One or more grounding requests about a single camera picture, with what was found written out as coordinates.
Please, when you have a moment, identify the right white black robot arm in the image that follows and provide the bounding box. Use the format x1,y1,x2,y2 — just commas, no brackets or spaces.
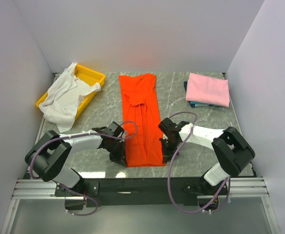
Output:
158,118,255,195

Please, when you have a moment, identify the blue folded t shirt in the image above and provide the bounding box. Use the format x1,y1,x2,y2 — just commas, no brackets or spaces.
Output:
184,81,214,108

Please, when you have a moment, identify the pink folded t shirt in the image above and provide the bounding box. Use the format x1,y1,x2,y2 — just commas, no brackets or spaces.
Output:
186,73,230,107

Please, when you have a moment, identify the orange t shirt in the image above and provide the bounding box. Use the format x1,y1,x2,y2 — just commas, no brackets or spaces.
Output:
119,73,165,167

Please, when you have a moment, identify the black base beam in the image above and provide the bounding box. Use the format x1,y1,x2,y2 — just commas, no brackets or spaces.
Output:
54,177,228,211

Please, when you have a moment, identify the aluminium frame rail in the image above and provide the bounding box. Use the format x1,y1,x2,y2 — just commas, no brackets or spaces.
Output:
11,177,269,199

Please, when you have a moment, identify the white t shirt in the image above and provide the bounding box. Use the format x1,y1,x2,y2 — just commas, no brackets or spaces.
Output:
38,63,101,133

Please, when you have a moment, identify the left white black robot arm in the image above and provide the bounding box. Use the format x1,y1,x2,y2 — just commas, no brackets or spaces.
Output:
25,122,127,196

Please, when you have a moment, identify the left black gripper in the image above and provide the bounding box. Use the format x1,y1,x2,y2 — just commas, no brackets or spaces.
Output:
107,138,127,167

